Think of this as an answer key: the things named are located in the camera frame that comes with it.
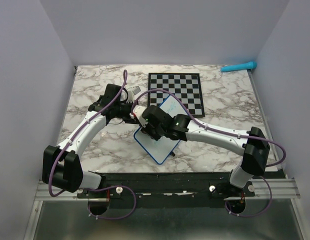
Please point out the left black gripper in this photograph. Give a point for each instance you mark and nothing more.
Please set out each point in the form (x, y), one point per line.
(130, 120)

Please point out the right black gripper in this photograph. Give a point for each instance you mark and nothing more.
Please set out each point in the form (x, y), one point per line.
(145, 129)

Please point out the blue framed whiteboard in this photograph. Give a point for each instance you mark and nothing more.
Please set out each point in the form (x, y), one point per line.
(160, 150)

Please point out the black white chessboard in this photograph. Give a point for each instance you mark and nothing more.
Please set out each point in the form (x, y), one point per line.
(185, 86)

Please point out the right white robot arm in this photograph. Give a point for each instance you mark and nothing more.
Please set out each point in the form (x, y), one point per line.
(250, 145)

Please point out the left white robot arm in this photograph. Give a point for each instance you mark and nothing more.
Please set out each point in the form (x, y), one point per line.
(61, 164)

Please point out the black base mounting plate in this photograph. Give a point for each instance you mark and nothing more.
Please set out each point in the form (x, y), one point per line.
(166, 190)

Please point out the blue marker pen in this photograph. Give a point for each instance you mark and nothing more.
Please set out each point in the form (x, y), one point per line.
(238, 67)

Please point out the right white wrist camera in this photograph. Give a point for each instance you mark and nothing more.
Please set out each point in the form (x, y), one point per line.
(137, 114)

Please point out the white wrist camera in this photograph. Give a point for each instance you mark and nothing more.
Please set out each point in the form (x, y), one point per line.
(133, 93)
(137, 114)

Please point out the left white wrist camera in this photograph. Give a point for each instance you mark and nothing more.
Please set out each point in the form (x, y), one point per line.
(133, 93)

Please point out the aluminium extrusion rail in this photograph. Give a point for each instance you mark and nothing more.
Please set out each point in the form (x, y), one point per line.
(281, 188)

